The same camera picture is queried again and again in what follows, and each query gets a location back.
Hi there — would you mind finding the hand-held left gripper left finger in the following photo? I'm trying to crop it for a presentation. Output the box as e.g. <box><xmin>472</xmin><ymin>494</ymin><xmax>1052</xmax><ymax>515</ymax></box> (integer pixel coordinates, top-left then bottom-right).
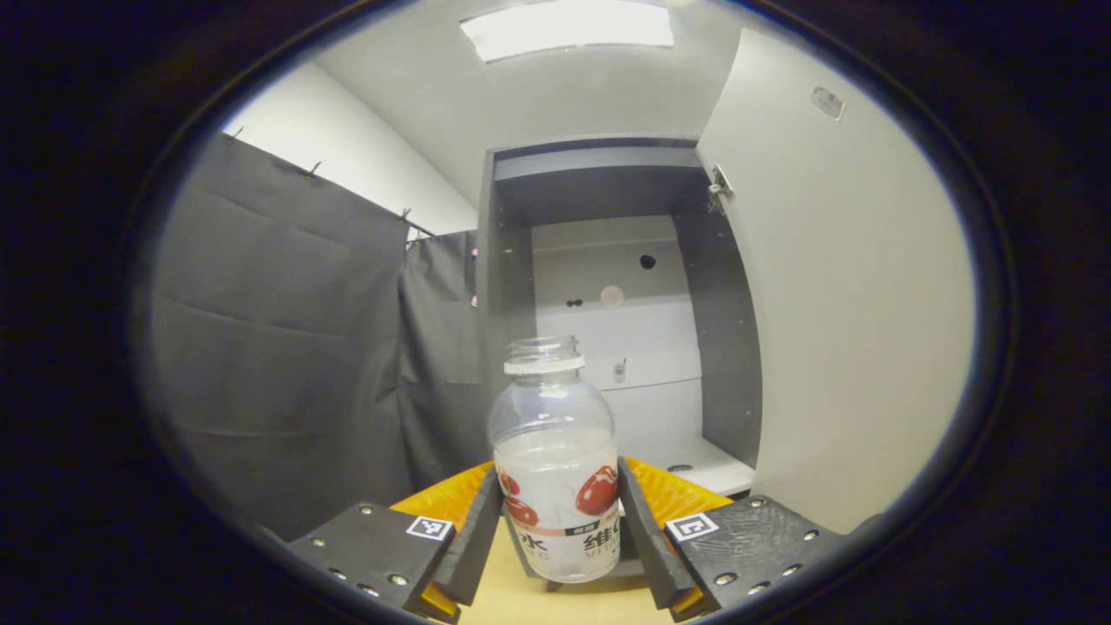
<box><xmin>286</xmin><ymin>460</ymin><xmax>504</xmax><ymax>622</ymax></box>

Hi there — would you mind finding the black backdrop cloth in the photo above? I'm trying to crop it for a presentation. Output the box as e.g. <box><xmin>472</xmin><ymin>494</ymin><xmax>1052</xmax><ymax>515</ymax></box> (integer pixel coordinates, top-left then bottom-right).
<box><xmin>143</xmin><ymin>130</ymin><xmax>483</xmax><ymax>541</ymax></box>

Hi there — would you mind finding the large ceiling light panel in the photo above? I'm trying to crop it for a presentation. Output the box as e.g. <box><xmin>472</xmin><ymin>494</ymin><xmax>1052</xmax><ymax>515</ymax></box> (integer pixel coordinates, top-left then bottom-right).
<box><xmin>460</xmin><ymin>0</ymin><xmax>675</xmax><ymax>63</ymax></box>

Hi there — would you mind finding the white cabinet door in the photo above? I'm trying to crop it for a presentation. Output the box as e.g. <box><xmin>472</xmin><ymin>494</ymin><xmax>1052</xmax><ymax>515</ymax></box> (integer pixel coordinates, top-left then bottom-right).
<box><xmin>697</xmin><ymin>26</ymin><xmax>977</xmax><ymax>535</ymax></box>

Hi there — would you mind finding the clear plastic bottle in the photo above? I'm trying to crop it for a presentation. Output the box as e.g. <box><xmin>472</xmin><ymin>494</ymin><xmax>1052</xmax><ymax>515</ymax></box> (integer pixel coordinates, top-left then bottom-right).
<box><xmin>488</xmin><ymin>336</ymin><xmax>622</xmax><ymax>584</ymax></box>

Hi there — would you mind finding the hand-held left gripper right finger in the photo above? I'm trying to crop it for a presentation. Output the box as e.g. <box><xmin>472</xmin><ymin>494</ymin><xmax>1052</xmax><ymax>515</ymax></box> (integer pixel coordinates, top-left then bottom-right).
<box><xmin>618</xmin><ymin>457</ymin><xmax>847</xmax><ymax>622</ymax></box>

